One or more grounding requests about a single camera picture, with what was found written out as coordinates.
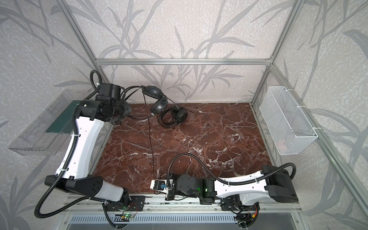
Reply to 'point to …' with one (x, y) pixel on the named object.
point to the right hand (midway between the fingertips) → (154, 177)
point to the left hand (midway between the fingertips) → (131, 105)
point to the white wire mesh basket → (289, 130)
